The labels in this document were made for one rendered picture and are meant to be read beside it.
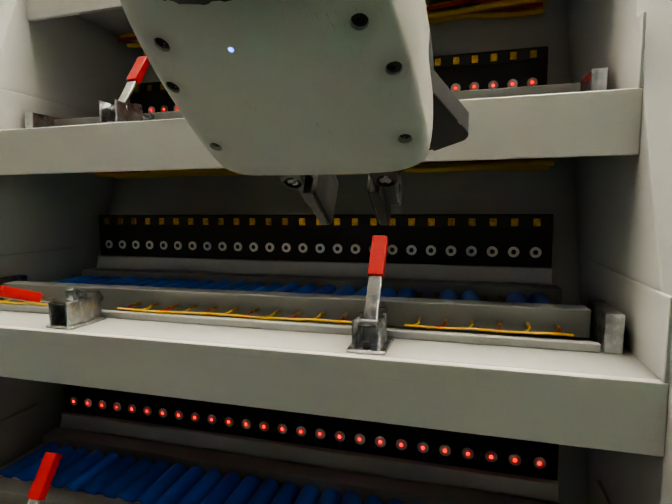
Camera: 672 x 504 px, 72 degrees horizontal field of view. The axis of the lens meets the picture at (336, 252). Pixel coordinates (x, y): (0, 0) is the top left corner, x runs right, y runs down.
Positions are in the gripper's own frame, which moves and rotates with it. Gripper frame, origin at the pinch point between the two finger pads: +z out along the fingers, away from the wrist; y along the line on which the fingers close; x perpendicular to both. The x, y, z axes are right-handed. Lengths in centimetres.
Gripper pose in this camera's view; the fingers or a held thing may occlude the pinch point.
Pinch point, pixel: (351, 186)
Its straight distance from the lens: 27.0
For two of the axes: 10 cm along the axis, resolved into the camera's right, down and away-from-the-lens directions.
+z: 2.4, 4.1, 8.8
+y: 9.6, 0.2, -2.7
